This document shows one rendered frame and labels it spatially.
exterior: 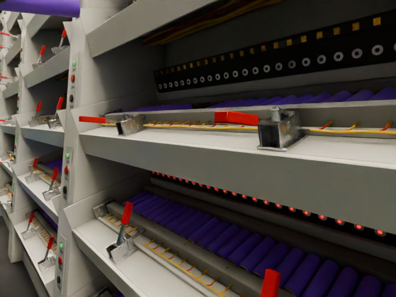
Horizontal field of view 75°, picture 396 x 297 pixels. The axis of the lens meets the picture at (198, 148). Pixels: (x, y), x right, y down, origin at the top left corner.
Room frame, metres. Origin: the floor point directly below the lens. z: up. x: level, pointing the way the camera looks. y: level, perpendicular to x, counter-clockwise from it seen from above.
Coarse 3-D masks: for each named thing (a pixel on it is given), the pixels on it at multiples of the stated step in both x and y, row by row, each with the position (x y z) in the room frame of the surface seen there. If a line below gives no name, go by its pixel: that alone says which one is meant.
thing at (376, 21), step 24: (336, 24) 0.32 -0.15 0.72; (360, 24) 0.30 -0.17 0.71; (384, 24) 0.28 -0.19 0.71; (240, 48) 0.42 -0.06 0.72; (264, 48) 0.39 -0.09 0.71; (288, 48) 0.37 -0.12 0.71; (312, 48) 0.34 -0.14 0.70; (336, 48) 0.32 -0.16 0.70; (360, 48) 0.31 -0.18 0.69; (384, 48) 0.29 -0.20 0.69; (168, 72) 0.57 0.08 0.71; (192, 72) 0.52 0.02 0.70; (216, 72) 0.48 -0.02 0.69; (240, 72) 0.44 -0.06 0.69; (264, 72) 0.41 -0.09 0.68; (288, 72) 0.38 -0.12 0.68
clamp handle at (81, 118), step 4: (80, 116) 0.36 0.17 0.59; (84, 116) 0.36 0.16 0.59; (124, 116) 0.41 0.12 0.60; (80, 120) 0.36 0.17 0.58; (84, 120) 0.36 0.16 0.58; (88, 120) 0.37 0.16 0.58; (92, 120) 0.37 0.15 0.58; (96, 120) 0.37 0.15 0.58; (100, 120) 0.38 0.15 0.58; (104, 120) 0.38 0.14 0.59; (108, 120) 0.39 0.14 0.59; (112, 120) 0.39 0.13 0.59; (116, 120) 0.40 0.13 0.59; (120, 120) 0.40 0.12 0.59; (124, 120) 0.41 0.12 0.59
